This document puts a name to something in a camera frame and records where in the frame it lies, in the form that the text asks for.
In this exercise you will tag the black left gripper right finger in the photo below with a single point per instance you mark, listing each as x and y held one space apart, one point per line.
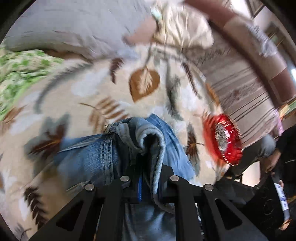
202 213

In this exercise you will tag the leaf pattern fleece blanket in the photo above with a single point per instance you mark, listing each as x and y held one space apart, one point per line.
82 98

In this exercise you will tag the brown padded headboard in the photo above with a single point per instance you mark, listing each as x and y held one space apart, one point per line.
257 48

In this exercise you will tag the pink mattress sheet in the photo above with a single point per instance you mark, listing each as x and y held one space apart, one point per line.
144 33

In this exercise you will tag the grey quilted pillow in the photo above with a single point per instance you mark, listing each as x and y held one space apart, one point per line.
92 29

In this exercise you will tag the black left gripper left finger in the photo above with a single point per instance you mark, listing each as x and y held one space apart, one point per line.
95 213

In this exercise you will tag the blue denim jeans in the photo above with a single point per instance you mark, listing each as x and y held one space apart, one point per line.
101 159

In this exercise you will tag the cream satin pillow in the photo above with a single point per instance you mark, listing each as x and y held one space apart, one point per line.
180 26

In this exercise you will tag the green patterned quilt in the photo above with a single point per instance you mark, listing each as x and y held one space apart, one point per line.
19 70

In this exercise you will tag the striped brown bed sheet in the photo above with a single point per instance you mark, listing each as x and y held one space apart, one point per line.
241 94

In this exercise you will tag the sunflower seeds pile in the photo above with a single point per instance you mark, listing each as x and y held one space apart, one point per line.
221 136

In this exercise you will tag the red glass plate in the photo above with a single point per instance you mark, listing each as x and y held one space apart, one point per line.
234 150

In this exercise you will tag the person black trousers leg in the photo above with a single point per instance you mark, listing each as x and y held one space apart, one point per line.
275 156

